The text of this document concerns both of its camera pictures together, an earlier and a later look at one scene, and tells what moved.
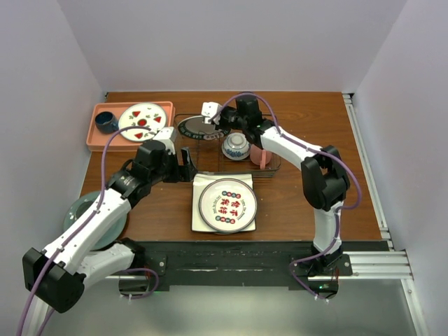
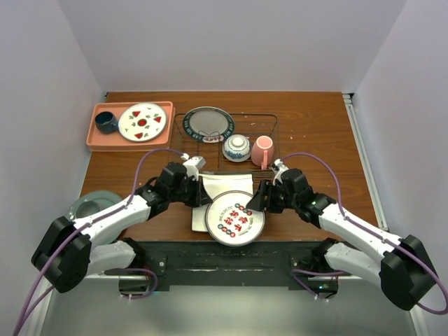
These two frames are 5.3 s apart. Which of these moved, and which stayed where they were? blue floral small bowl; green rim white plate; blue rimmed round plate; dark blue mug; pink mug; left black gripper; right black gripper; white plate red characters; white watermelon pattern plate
Moved: right black gripper; blue rimmed round plate; left black gripper; white plate red characters
Stayed: green rim white plate; dark blue mug; blue floral small bowl; white watermelon pattern plate; pink mug
